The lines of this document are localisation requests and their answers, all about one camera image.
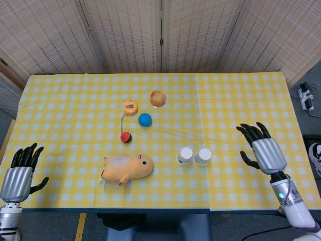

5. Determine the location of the orange peach ball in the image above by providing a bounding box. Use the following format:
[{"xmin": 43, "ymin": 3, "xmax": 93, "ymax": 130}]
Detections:
[{"xmin": 149, "ymin": 90, "xmax": 168, "ymax": 108}]

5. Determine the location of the woven folding screen panel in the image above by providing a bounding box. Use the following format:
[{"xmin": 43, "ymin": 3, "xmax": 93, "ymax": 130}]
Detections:
[
  {"xmin": 160, "ymin": 0, "xmax": 248, "ymax": 73},
  {"xmin": 0, "ymin": 0, "xmax": 107, "ymax": 81},
  {"xmin": 79, "ymin": 0, "xmax": 164, "ymax": 74},
  {"xmin": 220, "ymin": 0, "xmax": 321, "ymax": 86}
]

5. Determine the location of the black and white bag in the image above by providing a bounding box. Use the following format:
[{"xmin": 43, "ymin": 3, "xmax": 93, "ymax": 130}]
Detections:
[{"xmin": 302, "ymin": 135, "xmax": 321, "ymax": 178}]

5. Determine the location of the white power strip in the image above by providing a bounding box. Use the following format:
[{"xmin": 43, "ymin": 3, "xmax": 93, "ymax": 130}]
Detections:
[{"xmin": 297, "ymin": 81, "xmax": 315, "ymax": 111}]

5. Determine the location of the white floral paper cup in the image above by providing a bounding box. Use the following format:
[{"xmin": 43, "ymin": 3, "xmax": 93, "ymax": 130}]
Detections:
[
  {"xmin": 193, "ymin": 148, "xmax": 212, "ymax": 167},
  {"xmin": 176, "ymin": 147, "xmax": 194, "ymax": 166}
]

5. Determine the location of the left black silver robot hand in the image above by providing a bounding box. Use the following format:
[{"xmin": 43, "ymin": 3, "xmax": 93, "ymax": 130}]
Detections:
[{"xmin": 0, "ymin": 143, "xmax": 50, "ymax": 203}]

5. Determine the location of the orange plush animal toy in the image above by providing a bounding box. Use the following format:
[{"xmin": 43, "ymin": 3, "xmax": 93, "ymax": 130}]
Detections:
[{"xmin": 100, "ymin": 153, "xmax": 154, "ymax": 187}]

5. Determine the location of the yellow tape measure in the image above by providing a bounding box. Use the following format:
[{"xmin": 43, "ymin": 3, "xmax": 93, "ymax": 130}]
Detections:
[{"xmin": 122, "ymin": 99, "xmax": 138, "ymax": 116}]

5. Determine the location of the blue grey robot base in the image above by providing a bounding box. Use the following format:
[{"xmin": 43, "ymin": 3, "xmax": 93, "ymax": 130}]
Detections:
[{"xmin": 104, "ymin": 213, "xmax": 213, "ymax": 241}]

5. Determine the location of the yellow floor tape strip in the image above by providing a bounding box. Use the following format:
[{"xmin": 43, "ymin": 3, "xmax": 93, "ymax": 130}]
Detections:
[{"xmin": 75, "ymin": 212, "xmax": 87, "ymax": 241}]

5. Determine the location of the black floor cable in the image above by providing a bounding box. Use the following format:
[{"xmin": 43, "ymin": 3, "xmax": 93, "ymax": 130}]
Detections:
[{"xmin": 240, "ymin": 224, "xmax": 293, "ymax": 241}]

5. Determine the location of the blue ball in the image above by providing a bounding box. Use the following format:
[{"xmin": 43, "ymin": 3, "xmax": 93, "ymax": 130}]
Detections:
[{"xmin": 138, "ymin": 112, "xmax": 152, "ymax": 127}]

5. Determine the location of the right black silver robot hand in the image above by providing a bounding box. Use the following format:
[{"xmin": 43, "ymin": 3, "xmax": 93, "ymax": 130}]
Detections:
[{"xmin": 236, "ymin": 122, "xmax": 288, "ymax": 176}]

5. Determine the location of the yellow white checked tablecloth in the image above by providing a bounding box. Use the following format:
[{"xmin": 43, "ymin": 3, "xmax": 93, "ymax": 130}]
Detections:
[{"xmin": 0, "ymin": 72, "xmax": 321, "ymax": 212}]

